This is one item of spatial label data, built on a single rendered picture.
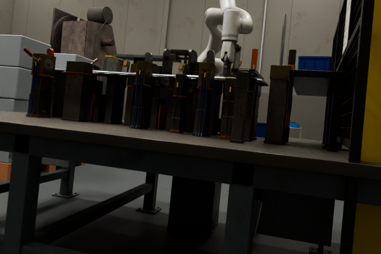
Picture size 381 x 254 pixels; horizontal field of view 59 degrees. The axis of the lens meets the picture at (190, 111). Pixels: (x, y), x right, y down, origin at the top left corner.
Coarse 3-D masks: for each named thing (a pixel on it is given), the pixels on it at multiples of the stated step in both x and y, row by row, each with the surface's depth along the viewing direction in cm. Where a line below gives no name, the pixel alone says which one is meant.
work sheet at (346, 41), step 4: (348, 0) 156; (348, 4) 154; (348, 8) 152; (348, 12) 150; (348, 16) 148; (348, 20) 146; (348, 24) 144; (348, 28) 143; (344, 32) 163; (348, 32) 142; (344, 36) 160; (348, 36) 142; (344, 40) 158; (348, 40) 142; (344, 44) 156; (344, 48) 154; (344, 52) 155
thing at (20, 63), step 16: (0, 48) 331; (16, 48) 326; (32, 48) 341; (48, 48) 363; (0, 64) 331; (16, 64) 326; (64, 64) 418; (0, 80) 329; (16, 80) 325; (0, 96) 328; (16, 96) 325; (0, 160) 326; (0, 176) 324
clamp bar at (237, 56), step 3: (237, 45) 192; (237, 48) 192; (240, 48) 194; (234, 51) 194; (237, 51) 195; (240, 51) 194; (234, 54) 194; (237, 54) 195; (234, 57) 194; (237, 57) 194; (234, 60) 194; (237, 60) 194; (234, 63) 194; (237, 63) 194; (234, 66) 194; (237, 66) 192; (231, 72) 193
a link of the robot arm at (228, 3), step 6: (222, 0) 193; (228, 0) 189; (234, 0) 193; (222, 6) 188; (228, 6) 184; (234, 6) 184; (222, 12) 185; (240, 12) 181; (246, 12) 179; (246, 18) 176; (246, 24) 172; (252, 24) 173; (246, 30) 173
